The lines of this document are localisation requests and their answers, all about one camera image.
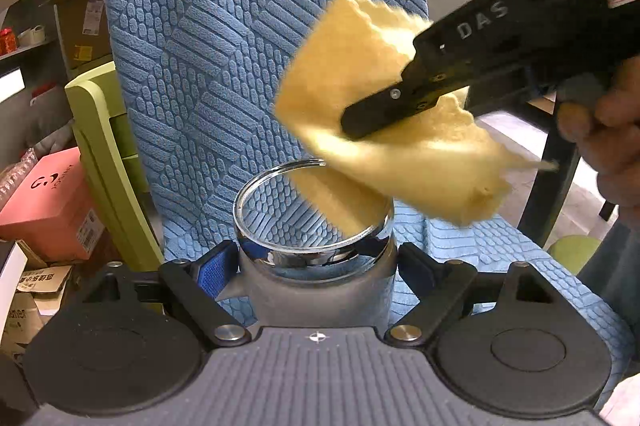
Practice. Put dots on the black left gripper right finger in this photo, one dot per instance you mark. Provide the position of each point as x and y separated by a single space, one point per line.
447 292

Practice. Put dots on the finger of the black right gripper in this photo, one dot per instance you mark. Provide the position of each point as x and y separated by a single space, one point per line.
395 105

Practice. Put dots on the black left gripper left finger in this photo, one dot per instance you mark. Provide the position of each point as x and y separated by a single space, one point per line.
172 306

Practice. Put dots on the yellow cleaning cloth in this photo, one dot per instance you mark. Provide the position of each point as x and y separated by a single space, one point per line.
438 162

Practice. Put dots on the silver metal container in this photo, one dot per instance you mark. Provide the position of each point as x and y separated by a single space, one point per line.
316 248

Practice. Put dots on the person's right hand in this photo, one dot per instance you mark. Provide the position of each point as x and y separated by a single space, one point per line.
608 140

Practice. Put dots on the green round stool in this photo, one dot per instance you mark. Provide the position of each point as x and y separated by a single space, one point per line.
574 251

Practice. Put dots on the pink cardboard box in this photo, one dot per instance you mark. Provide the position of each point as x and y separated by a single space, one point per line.
52 211

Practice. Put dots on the green chair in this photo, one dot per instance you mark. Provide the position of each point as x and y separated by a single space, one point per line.
112 164

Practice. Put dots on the blue textured tablecloth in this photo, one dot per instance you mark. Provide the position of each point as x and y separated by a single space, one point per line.
198 80

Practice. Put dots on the brown cardboard box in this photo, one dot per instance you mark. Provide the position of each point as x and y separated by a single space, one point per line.
82 30

